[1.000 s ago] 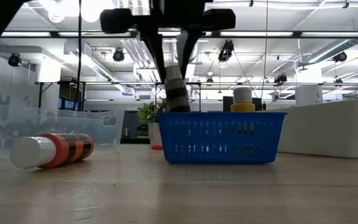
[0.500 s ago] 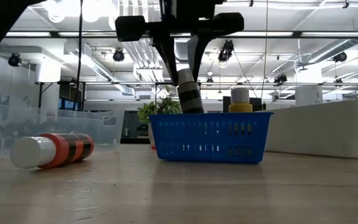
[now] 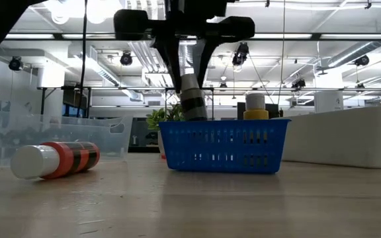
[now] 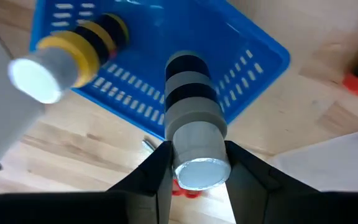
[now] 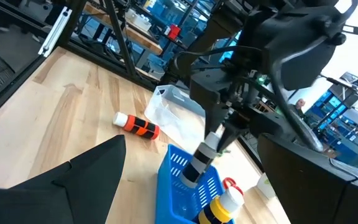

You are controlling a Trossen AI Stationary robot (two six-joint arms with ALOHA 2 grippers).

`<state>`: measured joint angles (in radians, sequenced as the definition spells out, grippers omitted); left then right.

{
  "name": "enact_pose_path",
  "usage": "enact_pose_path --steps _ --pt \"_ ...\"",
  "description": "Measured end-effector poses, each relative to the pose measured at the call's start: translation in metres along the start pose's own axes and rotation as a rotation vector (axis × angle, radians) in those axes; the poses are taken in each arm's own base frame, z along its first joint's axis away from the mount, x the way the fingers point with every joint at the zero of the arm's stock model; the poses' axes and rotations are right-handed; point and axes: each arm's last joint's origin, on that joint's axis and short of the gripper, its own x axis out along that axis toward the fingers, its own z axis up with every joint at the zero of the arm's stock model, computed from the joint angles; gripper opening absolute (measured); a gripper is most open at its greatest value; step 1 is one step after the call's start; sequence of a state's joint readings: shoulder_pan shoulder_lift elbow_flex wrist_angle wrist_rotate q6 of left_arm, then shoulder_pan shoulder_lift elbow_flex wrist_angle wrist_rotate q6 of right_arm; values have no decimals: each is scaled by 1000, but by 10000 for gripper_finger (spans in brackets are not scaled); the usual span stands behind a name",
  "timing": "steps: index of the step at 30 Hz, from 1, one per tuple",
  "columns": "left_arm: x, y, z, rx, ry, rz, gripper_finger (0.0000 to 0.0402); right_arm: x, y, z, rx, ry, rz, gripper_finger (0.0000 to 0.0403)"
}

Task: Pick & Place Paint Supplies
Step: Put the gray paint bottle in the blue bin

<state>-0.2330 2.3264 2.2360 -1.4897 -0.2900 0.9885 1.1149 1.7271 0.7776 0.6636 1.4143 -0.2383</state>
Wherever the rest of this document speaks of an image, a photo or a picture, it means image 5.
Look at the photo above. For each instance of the yellow paint bottle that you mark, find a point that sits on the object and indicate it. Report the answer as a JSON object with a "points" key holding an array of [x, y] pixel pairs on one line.
{"points": [[219, 211]]}

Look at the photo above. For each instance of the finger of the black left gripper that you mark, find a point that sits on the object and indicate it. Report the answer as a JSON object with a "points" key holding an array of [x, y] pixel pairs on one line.
{"points": [[214, 119], [236, 127]]}

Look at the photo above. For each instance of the wooden workbench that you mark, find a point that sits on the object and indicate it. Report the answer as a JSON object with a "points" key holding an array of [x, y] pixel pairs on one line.
{"points": [[141, 42]]}

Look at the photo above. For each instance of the grey black paint bottle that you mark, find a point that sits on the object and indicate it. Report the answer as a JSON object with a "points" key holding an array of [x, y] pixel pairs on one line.
{"points": [[197, 161]]}

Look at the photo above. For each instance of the orange paint bottle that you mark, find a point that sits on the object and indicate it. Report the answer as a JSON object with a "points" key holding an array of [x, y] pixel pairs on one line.
{"points": [[138, 126]]}

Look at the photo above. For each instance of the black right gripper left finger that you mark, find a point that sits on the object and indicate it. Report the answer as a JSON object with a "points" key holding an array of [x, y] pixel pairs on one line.
{"points": [[57, 196]]}

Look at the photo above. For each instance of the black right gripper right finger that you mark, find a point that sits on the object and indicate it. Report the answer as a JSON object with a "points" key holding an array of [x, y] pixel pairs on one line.
{"points": [[315, 193]]}

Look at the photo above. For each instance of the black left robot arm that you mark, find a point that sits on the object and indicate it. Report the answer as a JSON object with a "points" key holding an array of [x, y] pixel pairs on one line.
{"points": [[216, 25]]}

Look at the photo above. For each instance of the black aluminium table frame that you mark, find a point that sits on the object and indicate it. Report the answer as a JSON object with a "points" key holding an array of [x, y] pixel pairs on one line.
{"points": [[120, 37]]}

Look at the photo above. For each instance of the person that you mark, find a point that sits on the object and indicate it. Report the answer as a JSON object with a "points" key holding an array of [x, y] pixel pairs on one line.
{"points": [[299, 104]]}

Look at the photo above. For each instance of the clear plastic container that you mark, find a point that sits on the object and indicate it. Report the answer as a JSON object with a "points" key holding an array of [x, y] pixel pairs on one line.
{"points": [[172, 115]]}

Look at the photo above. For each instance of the small red box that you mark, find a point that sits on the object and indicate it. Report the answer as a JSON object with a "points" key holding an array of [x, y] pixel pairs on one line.
{"points": [[175, 31]]}

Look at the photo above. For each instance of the silver aluminium extrusion piece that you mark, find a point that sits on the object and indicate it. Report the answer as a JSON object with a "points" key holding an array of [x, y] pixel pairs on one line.
{"points": [[54, 32]]}

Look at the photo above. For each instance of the blue plastic basket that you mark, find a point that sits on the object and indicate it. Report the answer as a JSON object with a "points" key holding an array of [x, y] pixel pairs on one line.
{"points": [[172, 193]]}

